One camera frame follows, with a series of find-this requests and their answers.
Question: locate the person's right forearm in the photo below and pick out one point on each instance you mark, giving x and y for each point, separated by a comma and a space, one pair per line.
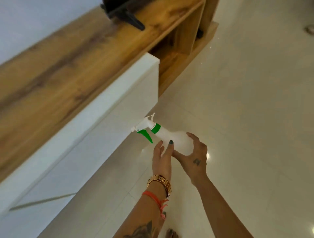
220, 210

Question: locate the white green spray bottle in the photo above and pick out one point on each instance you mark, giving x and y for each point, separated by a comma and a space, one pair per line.
175, 140

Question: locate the person's right hand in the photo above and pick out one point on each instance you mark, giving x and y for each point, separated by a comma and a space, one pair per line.
195, 169

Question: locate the gold wrist watch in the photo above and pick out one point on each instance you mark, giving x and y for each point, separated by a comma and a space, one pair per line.
160, 181

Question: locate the black television stand foot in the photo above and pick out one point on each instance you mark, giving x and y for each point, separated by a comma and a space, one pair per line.
124, 13

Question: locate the person's left hand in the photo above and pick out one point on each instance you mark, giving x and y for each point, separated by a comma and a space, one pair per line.
161, 165

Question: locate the person's left thumb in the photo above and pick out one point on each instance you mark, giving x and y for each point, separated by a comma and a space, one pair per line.
169, 148

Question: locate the person's foot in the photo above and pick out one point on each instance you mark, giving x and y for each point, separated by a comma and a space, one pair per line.
171, 234

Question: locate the person's right thumb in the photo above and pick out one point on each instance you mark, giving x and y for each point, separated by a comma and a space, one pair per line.
179, 155

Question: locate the wooden media cabinet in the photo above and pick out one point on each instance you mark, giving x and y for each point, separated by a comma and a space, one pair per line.
61, 63

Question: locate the white drawer unit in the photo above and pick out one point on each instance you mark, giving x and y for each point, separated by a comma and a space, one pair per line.
105, 117

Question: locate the person's left forearm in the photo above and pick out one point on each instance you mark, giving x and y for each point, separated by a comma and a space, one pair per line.
144, 215

